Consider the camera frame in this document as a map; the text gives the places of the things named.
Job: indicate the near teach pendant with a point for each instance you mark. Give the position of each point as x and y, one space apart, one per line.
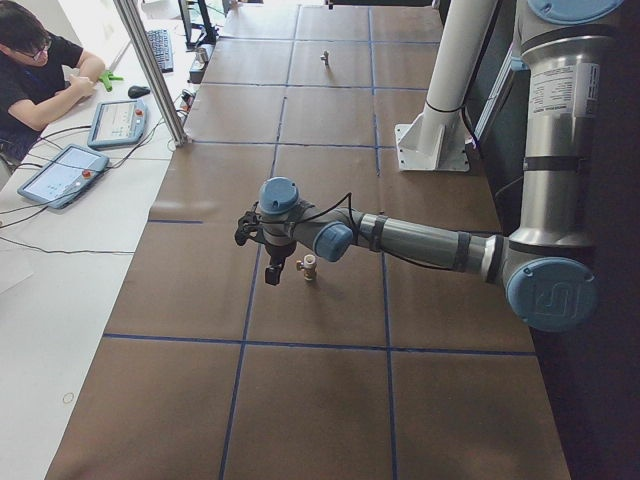
72 171

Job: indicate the steel cylinder weight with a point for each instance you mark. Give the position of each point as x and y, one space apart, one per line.
202 55

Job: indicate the black computer mouse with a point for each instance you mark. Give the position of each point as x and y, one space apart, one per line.
136 91

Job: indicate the orange black connector strip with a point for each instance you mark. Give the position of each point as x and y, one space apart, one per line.
187 99

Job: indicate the aluminium frame post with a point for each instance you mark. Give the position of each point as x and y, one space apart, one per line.
129 15

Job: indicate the brass valve white PPR ends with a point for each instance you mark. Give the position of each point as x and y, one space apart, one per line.
308 267

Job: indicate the seated person black shirt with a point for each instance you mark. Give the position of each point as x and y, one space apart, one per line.
43 76

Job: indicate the teach pendant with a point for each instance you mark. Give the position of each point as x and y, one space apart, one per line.
72 171
117 124

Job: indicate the far teach pendant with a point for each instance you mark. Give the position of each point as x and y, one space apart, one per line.
117 124

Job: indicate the green plastic clamp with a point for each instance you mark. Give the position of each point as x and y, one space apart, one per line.
107 78

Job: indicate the black keyboard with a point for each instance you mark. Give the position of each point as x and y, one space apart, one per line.
161 46

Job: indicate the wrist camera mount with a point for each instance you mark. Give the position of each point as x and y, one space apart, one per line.
249 227

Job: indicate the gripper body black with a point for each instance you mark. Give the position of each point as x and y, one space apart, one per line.
276 251

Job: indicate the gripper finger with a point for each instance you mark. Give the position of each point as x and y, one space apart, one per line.
273 271

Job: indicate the white pedestal column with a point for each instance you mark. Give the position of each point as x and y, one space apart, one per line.
435 140

